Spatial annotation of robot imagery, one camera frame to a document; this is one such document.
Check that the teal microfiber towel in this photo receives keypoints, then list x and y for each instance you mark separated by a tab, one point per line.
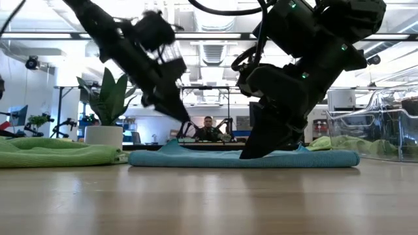
196	160

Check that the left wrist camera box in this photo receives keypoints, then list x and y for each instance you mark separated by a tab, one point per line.
153	31

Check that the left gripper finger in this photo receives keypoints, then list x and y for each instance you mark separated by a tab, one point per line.
174	109

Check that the snake plant in white pot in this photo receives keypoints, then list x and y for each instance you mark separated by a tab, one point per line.
104	137

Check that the small background plant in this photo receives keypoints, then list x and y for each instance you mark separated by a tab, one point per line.
37	120

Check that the black ceiling spotlight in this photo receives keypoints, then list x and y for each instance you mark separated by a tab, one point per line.
374	59
32	62

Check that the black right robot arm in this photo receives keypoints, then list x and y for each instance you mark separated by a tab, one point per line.
326	29

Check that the person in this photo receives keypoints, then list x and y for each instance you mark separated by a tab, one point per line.
209	134

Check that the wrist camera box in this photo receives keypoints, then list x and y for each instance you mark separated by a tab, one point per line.
248	80
153	31

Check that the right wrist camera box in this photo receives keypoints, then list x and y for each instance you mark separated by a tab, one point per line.
248	80

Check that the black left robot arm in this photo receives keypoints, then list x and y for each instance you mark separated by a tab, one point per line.
107	36

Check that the green microfiber towel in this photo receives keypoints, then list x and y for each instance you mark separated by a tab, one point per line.
49	153
326	143

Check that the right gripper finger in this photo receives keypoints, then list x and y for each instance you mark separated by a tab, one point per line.
255	114
271	140

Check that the black aluminium table frame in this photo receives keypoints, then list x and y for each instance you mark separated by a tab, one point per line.
147	147

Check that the black background robot arm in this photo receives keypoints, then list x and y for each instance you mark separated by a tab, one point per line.
63	125

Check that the clear plastic bin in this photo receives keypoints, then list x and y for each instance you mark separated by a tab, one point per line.
359	112

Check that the background computer monitor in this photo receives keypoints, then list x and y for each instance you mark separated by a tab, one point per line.
19	115

